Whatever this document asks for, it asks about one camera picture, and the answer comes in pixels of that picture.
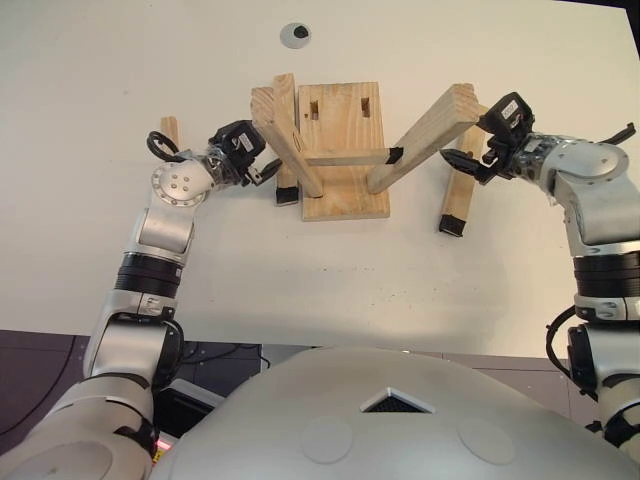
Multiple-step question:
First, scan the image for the wooden cross bar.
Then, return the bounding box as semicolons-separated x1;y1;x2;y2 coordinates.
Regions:
303;145;407;170

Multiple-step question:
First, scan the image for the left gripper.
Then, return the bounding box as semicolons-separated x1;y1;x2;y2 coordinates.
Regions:
211;151;285;188

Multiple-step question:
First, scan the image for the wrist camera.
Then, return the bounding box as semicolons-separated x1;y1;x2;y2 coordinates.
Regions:
206;119;267;174
478;91;537;147

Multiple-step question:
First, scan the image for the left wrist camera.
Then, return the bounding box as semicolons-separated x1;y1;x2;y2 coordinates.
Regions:
206;119;267;174

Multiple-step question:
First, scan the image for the robot body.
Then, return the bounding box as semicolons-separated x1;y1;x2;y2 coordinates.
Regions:
148;344;640;480

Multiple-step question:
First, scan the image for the wooden leg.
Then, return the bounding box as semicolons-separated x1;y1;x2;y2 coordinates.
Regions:
272;73;302;207
438;103;491;237
249;85;325;200
367;82;480;195

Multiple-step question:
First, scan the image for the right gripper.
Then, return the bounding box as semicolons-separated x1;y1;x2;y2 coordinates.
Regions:
439;137;524;185

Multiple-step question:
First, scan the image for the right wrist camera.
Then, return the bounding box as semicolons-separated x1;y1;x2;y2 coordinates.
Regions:
478;91;537;147

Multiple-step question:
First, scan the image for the wooden seat board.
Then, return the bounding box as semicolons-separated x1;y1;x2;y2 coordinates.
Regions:
296;80;392;223

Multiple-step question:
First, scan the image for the black cable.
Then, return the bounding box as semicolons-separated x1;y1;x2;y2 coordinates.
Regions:
145;130;184;163
601;121;638;148

